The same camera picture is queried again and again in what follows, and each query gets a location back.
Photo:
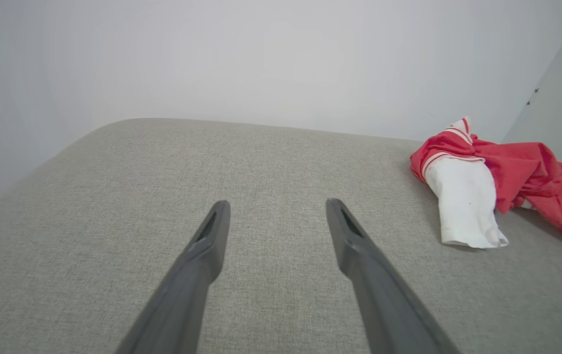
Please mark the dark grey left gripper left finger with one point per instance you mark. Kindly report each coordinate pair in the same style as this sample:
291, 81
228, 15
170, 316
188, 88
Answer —
190, 285

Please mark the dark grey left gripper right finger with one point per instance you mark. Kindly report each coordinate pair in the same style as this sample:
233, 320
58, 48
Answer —
379, 295

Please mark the red and white jersey garment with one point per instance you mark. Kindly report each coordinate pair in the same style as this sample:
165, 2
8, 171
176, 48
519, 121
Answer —
526, 167

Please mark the grey fabric sofa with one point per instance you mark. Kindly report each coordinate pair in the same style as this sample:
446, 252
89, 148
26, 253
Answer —
281, 167

